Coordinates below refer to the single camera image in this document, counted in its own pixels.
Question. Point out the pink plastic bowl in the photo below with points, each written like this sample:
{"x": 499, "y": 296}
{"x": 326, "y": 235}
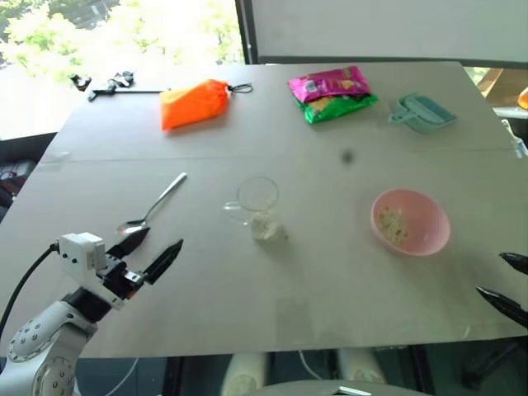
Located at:
{"x": 429, "y": 222}

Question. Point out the white blue toothbrush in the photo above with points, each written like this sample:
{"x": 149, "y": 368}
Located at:
{"x": 515, "y": 140}

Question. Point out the magenta snack packet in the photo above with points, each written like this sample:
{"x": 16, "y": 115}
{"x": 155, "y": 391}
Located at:
{"x": 330, "y": 82}

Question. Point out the silver metal spoon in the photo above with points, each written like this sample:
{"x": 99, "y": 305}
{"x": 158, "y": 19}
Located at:
{"x": 128, "y": 227}

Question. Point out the clear glass mug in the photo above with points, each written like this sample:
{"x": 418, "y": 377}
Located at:
{"x": 257, "y": 194}

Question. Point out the green snack packet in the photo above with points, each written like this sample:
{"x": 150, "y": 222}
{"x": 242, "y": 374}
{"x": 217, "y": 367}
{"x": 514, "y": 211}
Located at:
{"x": 342, "y": 108}

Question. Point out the beige crumbly food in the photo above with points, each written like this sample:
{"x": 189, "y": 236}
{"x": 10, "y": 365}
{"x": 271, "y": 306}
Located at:
{"x": 394, "y": 222}

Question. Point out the black window post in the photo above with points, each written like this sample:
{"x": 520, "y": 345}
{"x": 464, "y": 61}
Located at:
{"x": 246, "y": 29}

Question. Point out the black rod clamp tool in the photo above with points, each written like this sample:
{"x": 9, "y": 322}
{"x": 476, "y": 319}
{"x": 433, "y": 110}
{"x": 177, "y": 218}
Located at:
{"x": 123, "y": 90}

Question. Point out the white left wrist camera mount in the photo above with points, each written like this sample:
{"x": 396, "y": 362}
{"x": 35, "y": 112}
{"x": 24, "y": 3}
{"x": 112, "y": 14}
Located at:
{"x": 76, "y": 255}

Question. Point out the white panel board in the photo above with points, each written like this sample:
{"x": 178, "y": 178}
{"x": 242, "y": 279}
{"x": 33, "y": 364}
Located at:
{"x": 387, "y": 29}

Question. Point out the white rounded leg shape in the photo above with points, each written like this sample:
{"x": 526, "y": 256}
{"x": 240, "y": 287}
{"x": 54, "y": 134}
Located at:
{"x": 361, "y": 365}
{"x": 243, "y": 373}

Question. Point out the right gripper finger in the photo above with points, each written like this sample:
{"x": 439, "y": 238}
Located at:
{"x": 505, "y": 305}
{"x": 515, "y": 262}

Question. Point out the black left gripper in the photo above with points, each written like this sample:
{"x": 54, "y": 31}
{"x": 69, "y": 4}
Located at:
{"x": 119, "y": 280}

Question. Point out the small black clamp piece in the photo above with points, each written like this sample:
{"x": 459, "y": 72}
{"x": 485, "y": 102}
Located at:
{"x": 80, "y": 80}

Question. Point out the teal dustpan scoop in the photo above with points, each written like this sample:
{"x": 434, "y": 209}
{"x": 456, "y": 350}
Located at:
{"x": 425, "y": 115}

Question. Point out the orange round object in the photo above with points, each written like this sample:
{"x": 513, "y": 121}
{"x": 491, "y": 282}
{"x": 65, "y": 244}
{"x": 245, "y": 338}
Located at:
{"x": 524, "y": 99}

